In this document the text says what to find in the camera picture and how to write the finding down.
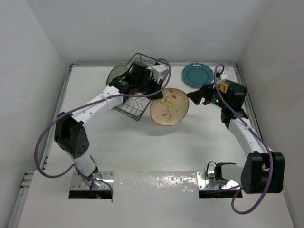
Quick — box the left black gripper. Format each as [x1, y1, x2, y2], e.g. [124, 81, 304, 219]
[135, 73, 162, 101]

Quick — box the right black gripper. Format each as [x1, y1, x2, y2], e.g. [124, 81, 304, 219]
[187, 80, 228, 109]

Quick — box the tan bird plate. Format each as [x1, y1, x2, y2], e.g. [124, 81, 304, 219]
[150, 88, 190, 126]

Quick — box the black square amber plate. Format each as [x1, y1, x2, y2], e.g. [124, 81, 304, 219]
[218, 80, 231, 93]

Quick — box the beige tree pattern plate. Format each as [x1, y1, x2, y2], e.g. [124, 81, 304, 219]
[106, 65, 129, 87]

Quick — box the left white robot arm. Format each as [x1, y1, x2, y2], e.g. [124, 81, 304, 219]
[54, 61, 170, 177]

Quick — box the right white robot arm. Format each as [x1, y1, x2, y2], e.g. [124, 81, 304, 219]
[187, 83, 285, 194]

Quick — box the teal scalloped plate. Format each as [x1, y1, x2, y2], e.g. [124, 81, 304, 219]
[181, 63, 213, 88]

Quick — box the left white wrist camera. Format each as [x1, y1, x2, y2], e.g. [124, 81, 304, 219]
[151, 64, 169, 82]

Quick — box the black wire dish rack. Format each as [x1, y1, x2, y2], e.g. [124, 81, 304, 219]
[113, 53, 168, 121]

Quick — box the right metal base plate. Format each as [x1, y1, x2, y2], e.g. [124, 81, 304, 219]
[197, 171, 240, 191]

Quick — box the metal base plate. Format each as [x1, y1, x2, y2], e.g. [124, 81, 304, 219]
[197, 171, 240, 191]
[70, 171, 114, 191]

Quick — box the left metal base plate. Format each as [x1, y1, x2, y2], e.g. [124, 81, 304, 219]
[70, 171, 114, 191]

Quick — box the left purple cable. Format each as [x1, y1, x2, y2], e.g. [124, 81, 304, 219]
[35, 58, 171, 195]

